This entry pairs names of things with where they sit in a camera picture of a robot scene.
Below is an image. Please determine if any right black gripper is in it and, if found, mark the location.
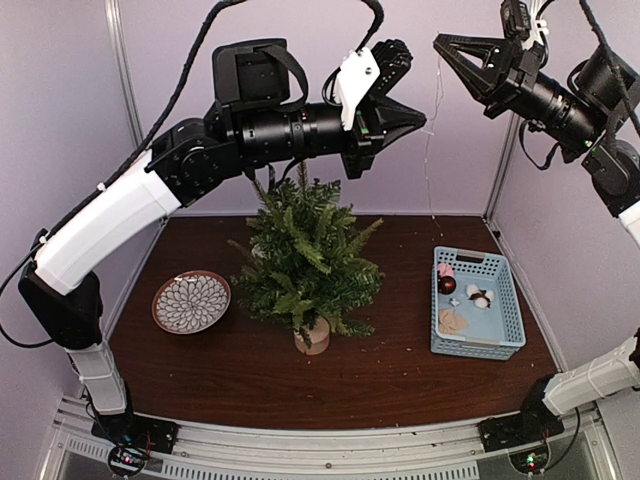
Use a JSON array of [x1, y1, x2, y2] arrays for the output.
[[432, 32, 603, 153]]

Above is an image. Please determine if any fairy light string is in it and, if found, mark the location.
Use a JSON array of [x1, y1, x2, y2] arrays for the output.
[[421, 54, 446, 239]]

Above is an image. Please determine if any small green christmas tree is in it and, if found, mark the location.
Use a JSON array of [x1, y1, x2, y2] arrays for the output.
[[228, 163, 384, 347]]

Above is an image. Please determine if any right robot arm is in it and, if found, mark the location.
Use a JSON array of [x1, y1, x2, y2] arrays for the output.
[[433, 34, 639, 442]]

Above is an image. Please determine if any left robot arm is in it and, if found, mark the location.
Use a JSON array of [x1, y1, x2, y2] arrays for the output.
[[18, 38, 426, 444]]

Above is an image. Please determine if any pink ornament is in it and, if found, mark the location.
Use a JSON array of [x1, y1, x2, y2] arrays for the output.
[[437, 263, 455, 278]]

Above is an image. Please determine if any red bauble ornament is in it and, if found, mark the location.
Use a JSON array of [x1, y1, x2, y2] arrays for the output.
[[437, 276, 457, 295]]

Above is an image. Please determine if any light blue plastic basket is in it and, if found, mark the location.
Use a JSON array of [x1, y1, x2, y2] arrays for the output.
[[430, 246, 526, 361]]

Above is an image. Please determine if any white cotton ornament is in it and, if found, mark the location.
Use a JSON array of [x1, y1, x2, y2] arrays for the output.
[[466, 284, 495, 309]]

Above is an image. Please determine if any beige bow ornament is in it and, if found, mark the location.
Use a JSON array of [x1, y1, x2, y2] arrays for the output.
[[438, 309, 469, 336]]

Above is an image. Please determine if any patterned ceramic plate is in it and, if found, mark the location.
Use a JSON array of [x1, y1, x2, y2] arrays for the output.
[[151, 270, 232, 335]]

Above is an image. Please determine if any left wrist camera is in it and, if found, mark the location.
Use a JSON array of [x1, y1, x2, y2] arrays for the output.
[[331, 39, 413, 131]]

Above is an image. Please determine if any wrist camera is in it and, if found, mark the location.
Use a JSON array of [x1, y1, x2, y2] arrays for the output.
[[331, 39, 413, 131], [500, 0, 549, 50]]

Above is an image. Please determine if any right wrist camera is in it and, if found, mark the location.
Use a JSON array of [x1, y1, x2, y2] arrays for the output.
[[500, 0, 549, 50]]

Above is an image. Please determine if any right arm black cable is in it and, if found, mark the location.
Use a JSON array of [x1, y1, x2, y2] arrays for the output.
[[517, 0, 640, 171]]

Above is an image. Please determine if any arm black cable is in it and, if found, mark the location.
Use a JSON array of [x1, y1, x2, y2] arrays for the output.
[[517, 0, 640, 171], [0, 0, 386, 346]]

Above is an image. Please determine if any right aluminium corner post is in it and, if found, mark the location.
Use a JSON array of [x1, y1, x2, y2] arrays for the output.
[[482, 0, 546, 226]]

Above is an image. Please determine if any aluminium corner post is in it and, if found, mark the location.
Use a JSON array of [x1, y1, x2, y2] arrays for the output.
[[104, 0, 144, 147], [482, 0, 546, 226]]

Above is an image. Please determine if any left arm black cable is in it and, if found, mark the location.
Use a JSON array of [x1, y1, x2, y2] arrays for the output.
[[0, 0, 386, 346]]

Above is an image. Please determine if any left aluminium corner post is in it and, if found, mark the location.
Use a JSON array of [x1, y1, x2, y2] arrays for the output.
[[104, 0, 144, 147]]

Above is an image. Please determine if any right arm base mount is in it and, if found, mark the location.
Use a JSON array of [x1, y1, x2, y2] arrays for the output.
[[478, 391, 565, 452]]

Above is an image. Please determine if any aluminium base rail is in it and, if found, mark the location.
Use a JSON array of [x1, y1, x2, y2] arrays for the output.
[[35, 395, 624, 479]]

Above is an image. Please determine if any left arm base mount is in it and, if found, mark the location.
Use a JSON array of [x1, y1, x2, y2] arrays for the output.
[[89, 386, 179, 454]]

